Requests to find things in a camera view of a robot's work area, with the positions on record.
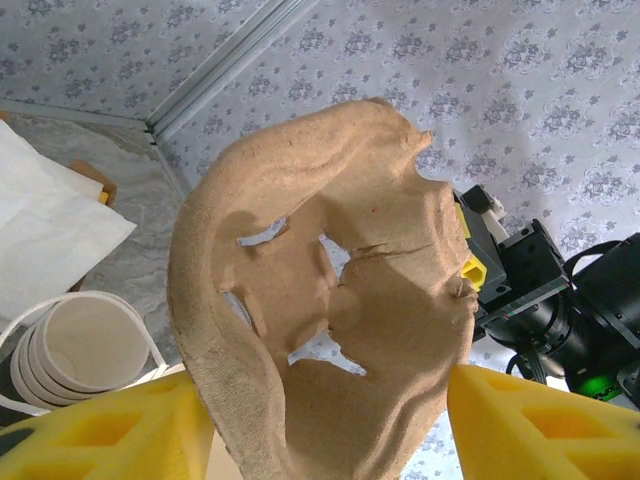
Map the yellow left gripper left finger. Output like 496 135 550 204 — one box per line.
0 372 216 480

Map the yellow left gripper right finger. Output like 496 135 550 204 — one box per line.
446 363 640 480

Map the paper cup stack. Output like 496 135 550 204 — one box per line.
9 291 151 409

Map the printed white paper bag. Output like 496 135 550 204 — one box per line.
0 294 171 416

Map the brown cardboard tray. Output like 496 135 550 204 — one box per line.
69 159 119 201

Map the white paper napkin stack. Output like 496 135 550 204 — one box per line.
0 119 101 211

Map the aluminium right frame post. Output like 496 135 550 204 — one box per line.
144 0 321 136

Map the aluminium back frame bar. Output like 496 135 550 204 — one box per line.
0 97 156 136

